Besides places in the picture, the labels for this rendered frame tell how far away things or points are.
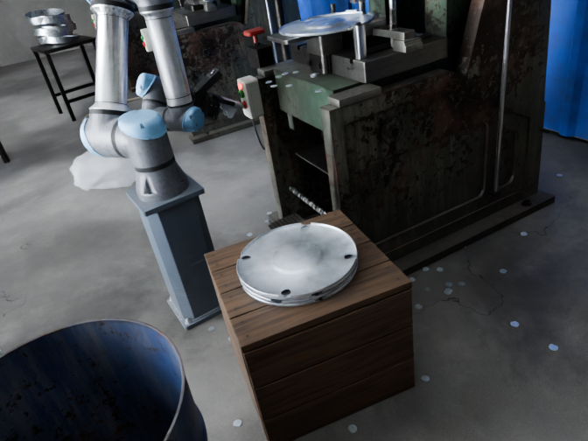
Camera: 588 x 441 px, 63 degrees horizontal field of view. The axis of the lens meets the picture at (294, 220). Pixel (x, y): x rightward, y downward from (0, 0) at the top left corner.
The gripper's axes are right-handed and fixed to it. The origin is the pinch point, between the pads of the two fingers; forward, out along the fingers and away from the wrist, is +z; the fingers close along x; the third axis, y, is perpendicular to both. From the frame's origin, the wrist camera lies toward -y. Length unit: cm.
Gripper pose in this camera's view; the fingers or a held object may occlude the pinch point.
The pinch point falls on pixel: (241, 104)
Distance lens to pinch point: 176.2
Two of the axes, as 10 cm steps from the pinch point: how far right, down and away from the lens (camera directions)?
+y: -3.1, 9.1, 2.8
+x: 4.6, 4.0, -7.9
